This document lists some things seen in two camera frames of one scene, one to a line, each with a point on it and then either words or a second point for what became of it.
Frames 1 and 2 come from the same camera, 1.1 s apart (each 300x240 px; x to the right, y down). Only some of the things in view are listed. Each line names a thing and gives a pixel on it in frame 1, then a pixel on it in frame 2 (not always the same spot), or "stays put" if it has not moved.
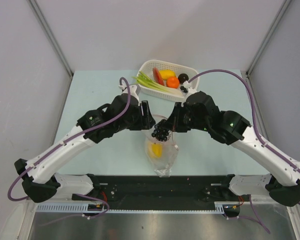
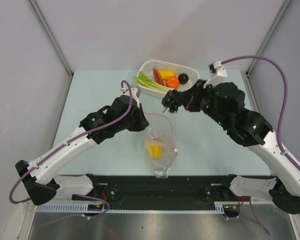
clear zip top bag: [161, 154] stays put
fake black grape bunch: [161, 130] to [171, 100]
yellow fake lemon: [167, 73] stays put
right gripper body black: [182, 121] to [201, 98]
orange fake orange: [172, 82] stays put
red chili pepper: [157, 76] stays put
